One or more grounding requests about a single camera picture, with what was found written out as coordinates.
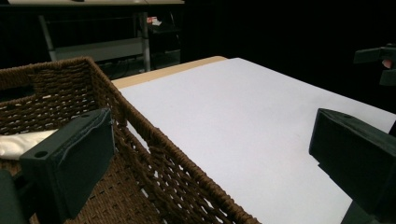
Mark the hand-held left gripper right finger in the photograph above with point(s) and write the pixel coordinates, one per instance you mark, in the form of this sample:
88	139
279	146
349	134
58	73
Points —
355	155

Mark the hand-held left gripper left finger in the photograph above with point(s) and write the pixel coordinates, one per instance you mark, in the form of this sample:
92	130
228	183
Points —
68	161

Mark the cream baby bodysuit brown trim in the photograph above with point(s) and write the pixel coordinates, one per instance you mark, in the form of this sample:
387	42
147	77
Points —
18	144

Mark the brown wicker basket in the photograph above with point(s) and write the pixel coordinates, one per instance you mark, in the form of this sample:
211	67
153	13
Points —
118	199

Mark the white-legged desk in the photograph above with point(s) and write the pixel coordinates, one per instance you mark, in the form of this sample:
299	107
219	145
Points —
99	49

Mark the white table sheet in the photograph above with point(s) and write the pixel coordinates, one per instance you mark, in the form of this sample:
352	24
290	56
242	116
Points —
233	124

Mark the small red and white box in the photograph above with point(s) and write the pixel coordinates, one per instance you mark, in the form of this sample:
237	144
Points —
153	20

